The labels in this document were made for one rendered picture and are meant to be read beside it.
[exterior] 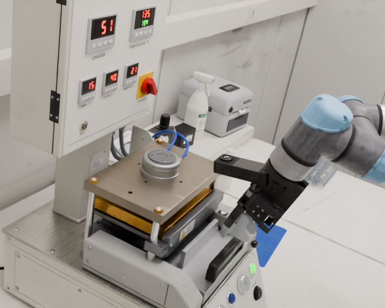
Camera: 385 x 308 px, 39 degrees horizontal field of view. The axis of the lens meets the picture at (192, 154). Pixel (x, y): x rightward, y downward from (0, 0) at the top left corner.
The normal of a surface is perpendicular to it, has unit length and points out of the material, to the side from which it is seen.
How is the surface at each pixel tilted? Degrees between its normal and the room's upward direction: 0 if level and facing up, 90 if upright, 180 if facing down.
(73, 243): 0
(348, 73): 90
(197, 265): 0
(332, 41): 90
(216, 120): 90
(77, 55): 90
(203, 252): 0
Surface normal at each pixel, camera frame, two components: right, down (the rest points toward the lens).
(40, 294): -0.47, 0.33
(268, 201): 0.46, -0.70
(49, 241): 0.17, -0.88
